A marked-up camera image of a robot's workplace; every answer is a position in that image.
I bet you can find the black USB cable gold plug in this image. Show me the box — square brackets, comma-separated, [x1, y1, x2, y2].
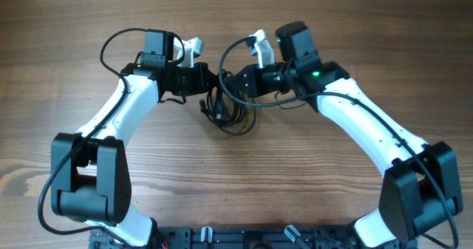
[199, 84, 257, 136]

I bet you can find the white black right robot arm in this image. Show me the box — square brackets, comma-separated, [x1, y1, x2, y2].
[218, 21, 463, 248]

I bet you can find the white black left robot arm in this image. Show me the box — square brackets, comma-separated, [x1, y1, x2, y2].
[38, 29, 216, 248]

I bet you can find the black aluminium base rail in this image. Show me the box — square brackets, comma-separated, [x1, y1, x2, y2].
[88, 225, 370, 249]

